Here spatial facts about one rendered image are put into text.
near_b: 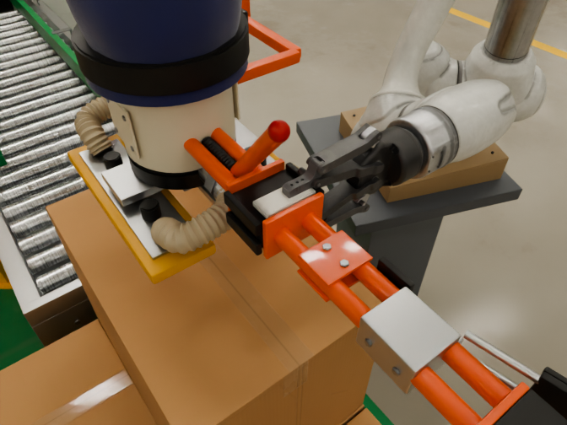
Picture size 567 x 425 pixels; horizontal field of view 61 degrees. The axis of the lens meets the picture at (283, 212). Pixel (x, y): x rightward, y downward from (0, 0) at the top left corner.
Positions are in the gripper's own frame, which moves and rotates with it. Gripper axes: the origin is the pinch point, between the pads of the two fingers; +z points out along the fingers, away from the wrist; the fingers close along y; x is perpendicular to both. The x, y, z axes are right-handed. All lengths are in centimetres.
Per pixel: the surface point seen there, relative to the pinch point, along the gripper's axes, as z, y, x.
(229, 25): -4.4, -15.6, 16.8
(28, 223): 26, 69, 101
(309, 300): -8.2, 28.7, 3.7
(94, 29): 10.1, -17.2, 21.7
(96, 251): 17.2, 28.6, 36.2
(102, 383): 27, 69, 36
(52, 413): 39, 69, 35
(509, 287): -125, 123, 10
